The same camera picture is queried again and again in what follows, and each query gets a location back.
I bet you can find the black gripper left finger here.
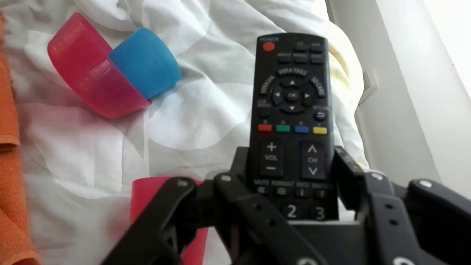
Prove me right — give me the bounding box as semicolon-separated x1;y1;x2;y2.
231;147;249;178

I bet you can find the orange towel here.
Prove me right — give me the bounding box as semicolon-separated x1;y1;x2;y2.
0;13;43;265

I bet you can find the white patterned bed sheet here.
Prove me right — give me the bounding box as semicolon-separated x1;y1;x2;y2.
0;0;367;265

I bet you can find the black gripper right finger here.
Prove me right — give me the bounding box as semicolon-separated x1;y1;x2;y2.
331;145;365;210

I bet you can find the blue plastic cup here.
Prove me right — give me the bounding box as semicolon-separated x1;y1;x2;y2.
109;27;181;100

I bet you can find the black TV remote control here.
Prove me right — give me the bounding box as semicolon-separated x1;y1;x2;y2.
246;32;339;220

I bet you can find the red translucent plastic cup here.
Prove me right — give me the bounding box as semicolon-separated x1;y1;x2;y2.
47;13;150;117

